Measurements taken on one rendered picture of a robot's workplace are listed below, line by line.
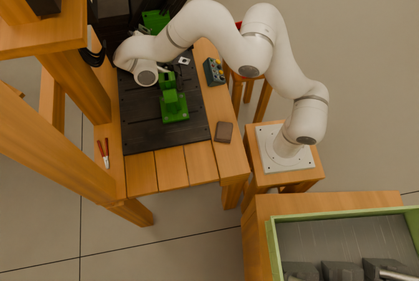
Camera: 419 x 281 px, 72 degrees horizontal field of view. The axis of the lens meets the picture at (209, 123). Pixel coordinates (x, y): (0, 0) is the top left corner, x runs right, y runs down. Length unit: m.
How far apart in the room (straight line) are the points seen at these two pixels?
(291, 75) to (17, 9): 0.78
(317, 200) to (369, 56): 1.96
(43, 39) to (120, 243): 1.61
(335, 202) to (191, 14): 1.08
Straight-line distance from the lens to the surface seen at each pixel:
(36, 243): 2.48
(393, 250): 1.50
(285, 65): 0.86
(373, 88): 2.94
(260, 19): 0.79
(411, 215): 1.52
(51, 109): 1.15
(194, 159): 1.35
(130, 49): 0.97
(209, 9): 0.76
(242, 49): 0.72
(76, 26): 0.95
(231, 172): 1.31
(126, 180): 1.37
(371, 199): 1.57
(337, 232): 1.41
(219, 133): 1.34
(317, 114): 1.02
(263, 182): 1.36
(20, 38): 0.99
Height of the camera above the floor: 2.15
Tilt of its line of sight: 64 degrees down
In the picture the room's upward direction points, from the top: 1 degrees counter-clockwise
